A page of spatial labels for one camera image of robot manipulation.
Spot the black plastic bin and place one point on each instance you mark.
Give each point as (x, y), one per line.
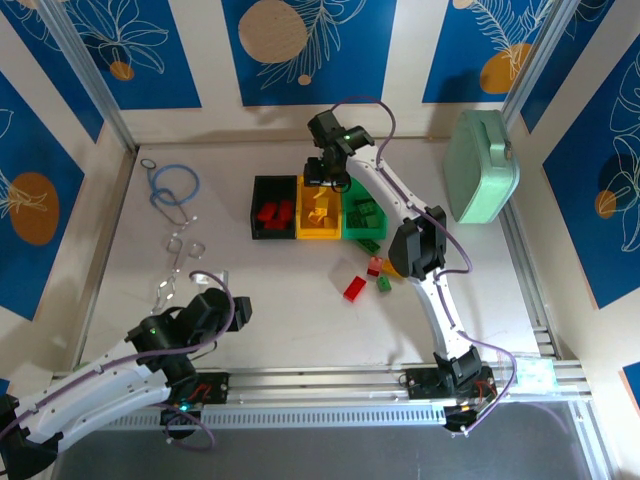
(275, 187)

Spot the small red lego brick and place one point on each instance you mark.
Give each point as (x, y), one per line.
(375, 266)

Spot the yellow round lego piece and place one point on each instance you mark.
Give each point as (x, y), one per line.
(316, 216)

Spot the small green lego brick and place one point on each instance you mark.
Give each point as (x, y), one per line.
(384, 284)

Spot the yellow plastic bin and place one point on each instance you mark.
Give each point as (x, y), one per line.
(320, 234)

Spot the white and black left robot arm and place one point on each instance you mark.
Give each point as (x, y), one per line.
(90, 400)

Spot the aluminium side rail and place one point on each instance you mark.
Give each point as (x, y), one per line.
(530, 300)
(108, 240)

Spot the mint green zipper case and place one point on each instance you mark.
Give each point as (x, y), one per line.
(475, 170)

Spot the green plastic bin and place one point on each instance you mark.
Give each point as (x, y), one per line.
(365, 234)

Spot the aluminium frame post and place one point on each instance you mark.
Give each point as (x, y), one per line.
(530, 60)
(112, 112)

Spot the aluminium mounting rail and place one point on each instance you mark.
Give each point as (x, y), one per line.
(310, 385)

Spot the metal forceps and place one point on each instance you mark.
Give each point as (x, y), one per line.
(175, 270)

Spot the blue stethoscope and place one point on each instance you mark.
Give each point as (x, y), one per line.
(172, 205)

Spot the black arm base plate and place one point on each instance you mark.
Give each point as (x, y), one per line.
(215, 387)
(422, 382)

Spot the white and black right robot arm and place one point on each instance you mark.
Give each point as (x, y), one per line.
(380, 185)

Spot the orange yellow lego brick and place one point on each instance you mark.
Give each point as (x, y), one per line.
(390, 270)

